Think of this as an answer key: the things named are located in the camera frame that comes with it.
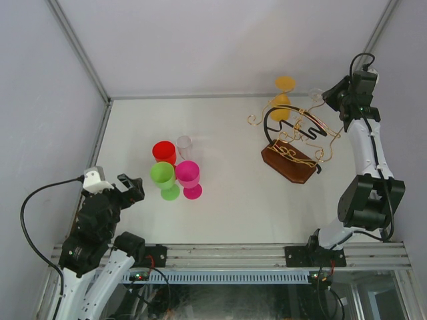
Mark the clear wine glass back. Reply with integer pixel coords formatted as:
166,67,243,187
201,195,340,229
308,88,324,101

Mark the clear wine glass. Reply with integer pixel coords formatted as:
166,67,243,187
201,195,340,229
308,88,324,101
176,135,193,161

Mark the green wine glass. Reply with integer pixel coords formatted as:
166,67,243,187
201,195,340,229
149,161,180,201

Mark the red wine glass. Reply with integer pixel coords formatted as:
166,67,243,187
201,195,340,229
152,141,177,166

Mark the pink wine glass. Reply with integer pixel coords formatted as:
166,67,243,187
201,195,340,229
175,160,203,200

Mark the clear wine glass front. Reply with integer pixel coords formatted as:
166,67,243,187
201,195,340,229
176,135,193,161

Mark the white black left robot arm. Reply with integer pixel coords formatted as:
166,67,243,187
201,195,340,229
53,167,146,319

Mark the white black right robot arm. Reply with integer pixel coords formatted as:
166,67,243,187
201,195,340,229
306,66,406,266

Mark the yellow wine glass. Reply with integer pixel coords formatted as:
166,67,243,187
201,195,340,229
270,76,296,122

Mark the brown wooden rack base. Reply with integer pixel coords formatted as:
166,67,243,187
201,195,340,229
261,145,316,184

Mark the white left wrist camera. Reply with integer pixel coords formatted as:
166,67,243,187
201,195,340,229
83,166,114,194

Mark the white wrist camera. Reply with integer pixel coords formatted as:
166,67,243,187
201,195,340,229
83,166,114,194
367,68,380,83

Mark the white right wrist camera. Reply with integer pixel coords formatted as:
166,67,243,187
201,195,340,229
367,68,380,83

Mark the black metal rack ring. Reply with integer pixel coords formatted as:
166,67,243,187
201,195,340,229
262,105,330,175

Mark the gold wire glass rack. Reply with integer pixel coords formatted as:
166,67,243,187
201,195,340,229
247,100,342,173

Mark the black left camera cable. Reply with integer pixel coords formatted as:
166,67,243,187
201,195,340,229
19,176,86,297

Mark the black camera cable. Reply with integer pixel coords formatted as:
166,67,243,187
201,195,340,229
19,176,86,297
348,52,396,244

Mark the black right camera cable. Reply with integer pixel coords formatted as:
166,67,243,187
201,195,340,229
348,52,396,244

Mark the aluminium mounting rail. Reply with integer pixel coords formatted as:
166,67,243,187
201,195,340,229
49,243,411,270

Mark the blue slotted cable duct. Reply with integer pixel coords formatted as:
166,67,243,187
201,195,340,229
121,270,310,285

